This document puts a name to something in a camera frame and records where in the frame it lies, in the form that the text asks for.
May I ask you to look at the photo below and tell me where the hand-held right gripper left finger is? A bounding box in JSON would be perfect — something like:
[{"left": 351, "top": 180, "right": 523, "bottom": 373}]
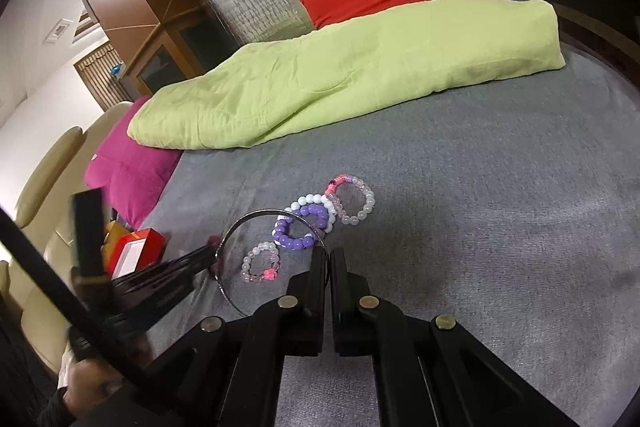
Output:
[{"left": 145, "top": 247, "right": 328, "bottom": 427}]

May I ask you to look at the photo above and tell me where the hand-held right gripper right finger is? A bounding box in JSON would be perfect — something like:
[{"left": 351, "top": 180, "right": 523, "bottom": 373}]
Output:
[{"left": 330, "top": 247, "right": 581, "bottom": 427}]

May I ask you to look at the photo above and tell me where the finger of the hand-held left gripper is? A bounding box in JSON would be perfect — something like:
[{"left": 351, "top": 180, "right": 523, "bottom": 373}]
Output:
[
  {"left": 111, "top": 245, "right": 220, "bottom": 289},
  {"left": 111, "top": 268, "right": 203, "bottom": 310}
]

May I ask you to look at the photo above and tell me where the red jewelry box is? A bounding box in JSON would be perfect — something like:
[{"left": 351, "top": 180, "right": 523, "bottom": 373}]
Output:
[{"left": 111, "top": 229, "right": 167, "bottom": 280}]

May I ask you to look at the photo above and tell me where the clear bead bracelet pink flower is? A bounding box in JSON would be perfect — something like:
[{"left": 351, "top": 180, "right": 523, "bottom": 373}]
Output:
[{"left": 241, "top": 243, "right": 281, "bottom": 284}]

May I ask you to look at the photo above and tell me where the purple bead bracelet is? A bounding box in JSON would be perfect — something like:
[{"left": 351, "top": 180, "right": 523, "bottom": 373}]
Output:
[{"left": 271, "top": 204, "right": 332, "bottom": 252}]

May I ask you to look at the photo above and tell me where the pink and white bead bracelet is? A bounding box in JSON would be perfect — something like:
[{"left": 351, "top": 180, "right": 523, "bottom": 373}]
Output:
[{"left": 325, "top": 174, "right": 376, "bottom": 226}]

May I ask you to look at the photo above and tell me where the silver metal bangle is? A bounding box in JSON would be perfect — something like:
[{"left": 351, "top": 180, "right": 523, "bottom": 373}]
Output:
[{"left": 214, "top": 208, "right": 331, "bottom": 320}]

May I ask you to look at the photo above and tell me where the person's left hand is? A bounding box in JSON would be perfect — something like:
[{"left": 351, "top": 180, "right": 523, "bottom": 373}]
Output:
[{"left": 57, "top": 357, "right": 126, "bottom": 413}]

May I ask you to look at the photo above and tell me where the orange cardboard box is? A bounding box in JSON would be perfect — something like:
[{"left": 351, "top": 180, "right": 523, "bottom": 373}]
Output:
[{"left": 101, "top": 221, "right": 132, "bottom": 275}]

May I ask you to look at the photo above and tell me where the magenta cushion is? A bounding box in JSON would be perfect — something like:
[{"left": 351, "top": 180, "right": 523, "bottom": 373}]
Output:
[{"left": 83, "top": 94, "right": 183, "bottom": 230}]

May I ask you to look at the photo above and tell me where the beige sofa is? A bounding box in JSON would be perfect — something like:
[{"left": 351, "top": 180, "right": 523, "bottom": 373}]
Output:
[{"left": 0, "top": 102, "right": 136, "bottom": 373}]

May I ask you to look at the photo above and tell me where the grey bed cover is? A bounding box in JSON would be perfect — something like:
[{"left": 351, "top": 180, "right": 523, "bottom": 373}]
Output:
[{"left": 135, "top": 52, "right": 640, "bottom": 427}]

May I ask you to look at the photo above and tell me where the beige curtain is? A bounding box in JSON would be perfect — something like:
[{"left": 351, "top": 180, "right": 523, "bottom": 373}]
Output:
[{"left": 74, "top": 47, "right": 137, "bottom": 111}]

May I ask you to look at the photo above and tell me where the green folded blanket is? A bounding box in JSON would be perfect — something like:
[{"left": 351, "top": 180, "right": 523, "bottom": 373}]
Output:
[{"left": 126, "top": 0, "right": 567, "bottom": 151}]

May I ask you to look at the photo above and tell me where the wooden glass-door cabinet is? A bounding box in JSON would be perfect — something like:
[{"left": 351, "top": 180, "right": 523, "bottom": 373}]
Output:
[{"left": 122, "top": 0, "right": 236, "bottom": 100}]

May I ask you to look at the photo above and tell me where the black cable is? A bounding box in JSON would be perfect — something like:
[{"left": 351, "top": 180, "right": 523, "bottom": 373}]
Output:
[{"left": 0, "top": 207, "right": 168, "bottom": 390}]

